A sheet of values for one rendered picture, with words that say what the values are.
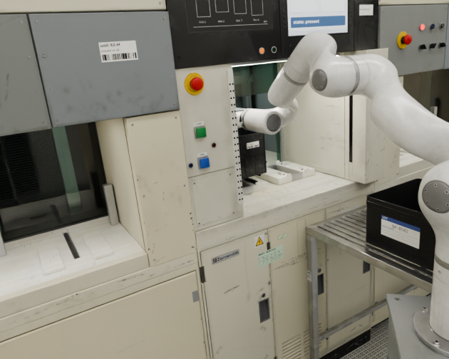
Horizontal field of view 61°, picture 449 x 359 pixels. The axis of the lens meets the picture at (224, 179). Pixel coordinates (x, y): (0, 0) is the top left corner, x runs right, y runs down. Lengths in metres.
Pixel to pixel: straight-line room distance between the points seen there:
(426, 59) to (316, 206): 0.83
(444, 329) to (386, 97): 0.53
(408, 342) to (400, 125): 0.49
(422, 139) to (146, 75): 0.73
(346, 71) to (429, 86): 1.89
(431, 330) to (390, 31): 1.16
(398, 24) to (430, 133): 0.94
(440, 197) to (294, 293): 0.98
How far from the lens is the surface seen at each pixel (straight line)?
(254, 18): 1.34
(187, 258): 1.33
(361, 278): 1.97
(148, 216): 1.22
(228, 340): 1.59
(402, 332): 1.06
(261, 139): 1.60
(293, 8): 1.44
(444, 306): 1.01
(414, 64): 1.91
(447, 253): 0.94
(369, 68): 1.06
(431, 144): 0.95
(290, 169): 1.84
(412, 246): 1.33
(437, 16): 2.03
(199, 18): 1.24
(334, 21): 1.56
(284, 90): 1.24
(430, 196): 0.84
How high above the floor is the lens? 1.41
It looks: 17 degrees down
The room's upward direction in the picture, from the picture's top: 5 degrees counter-clockwise
